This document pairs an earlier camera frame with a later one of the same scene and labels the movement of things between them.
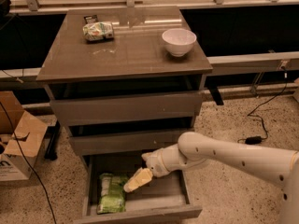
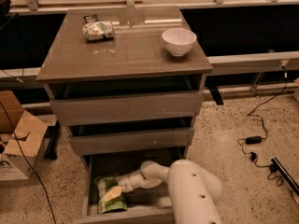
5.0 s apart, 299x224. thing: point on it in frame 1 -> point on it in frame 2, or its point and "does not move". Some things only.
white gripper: x=153 y=163 -> x=125 y=183
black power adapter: x=253 y=140 does not move
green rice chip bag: x=112 y=195 does not move
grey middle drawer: x=123 y=144 does not move
